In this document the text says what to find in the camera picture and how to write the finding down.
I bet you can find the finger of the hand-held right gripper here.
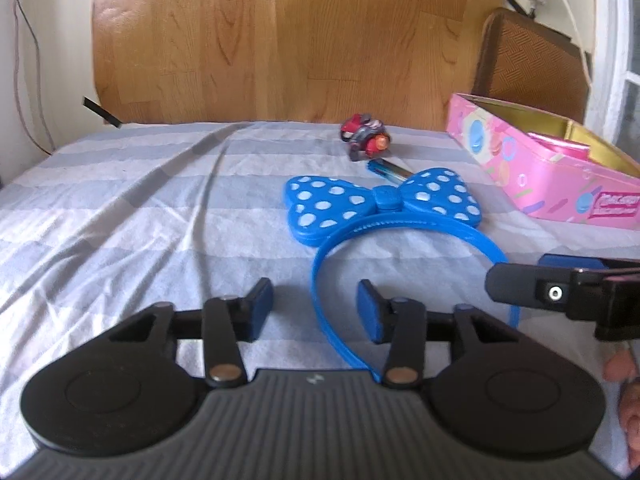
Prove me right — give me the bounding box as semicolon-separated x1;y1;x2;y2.
484;262;575;319
538;253;640;273

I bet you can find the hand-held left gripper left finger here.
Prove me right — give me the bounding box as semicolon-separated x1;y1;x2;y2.
89;277;275;389

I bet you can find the blue polka dot bow headband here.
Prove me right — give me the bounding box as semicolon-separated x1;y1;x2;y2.
284;168;524;382

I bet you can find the black tape strip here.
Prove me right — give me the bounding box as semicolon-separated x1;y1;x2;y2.
82;95;125;129

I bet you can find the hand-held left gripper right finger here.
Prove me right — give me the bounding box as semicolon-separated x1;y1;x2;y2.
355;279;547;389

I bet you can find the white cable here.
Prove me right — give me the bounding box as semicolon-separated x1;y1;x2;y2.
546;0;595;83

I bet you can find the thin red cable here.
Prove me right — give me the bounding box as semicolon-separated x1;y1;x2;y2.
7;0;57;155

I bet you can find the person's right hand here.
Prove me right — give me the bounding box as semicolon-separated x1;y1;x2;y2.
601;344;640;465

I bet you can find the pink packet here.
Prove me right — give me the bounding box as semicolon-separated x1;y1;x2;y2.
526;131;592;162

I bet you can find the white framed glass door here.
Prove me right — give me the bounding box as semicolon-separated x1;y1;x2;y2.
584;0;640;163

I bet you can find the blue pen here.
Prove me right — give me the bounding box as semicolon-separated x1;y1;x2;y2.
367;158;415;184

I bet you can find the brown woven chair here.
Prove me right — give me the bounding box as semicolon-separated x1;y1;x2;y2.
472;7;594;124

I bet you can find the pink tin box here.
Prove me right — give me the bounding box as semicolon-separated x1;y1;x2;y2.
446;92;640;234

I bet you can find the red toy car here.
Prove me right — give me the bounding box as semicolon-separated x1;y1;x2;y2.
339;112;393;164

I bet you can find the wooden headboard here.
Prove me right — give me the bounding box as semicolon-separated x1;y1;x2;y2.
91;0;512;127

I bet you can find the striped grey bed sheet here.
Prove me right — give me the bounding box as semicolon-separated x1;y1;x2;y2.
0;120;640;463

